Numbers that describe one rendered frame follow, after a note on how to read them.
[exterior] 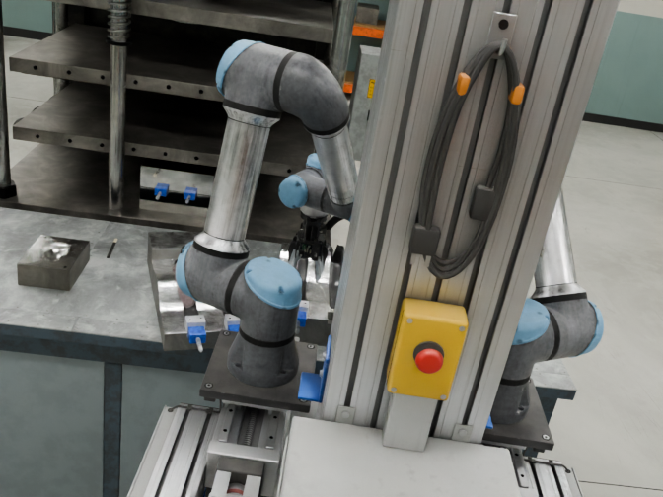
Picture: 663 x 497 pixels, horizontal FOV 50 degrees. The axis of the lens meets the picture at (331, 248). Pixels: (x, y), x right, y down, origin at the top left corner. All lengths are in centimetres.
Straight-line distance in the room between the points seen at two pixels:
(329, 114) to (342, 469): 66
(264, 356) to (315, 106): 50
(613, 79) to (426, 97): 846
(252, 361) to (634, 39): 820
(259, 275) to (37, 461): 126
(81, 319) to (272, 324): 82
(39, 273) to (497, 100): 161
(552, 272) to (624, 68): 785
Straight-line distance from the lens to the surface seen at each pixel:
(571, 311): 154
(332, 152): 145
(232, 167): 141
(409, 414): 105
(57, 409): 229
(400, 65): 88
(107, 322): 208
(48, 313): 213
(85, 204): 282
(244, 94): 138
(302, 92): 133
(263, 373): 146
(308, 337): 203
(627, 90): 942
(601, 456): 336
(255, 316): 141
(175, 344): 196
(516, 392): 151
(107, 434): 231
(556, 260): 155
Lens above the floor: 194
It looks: 26 degrees down
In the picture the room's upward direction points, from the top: 10 degrees clockwise
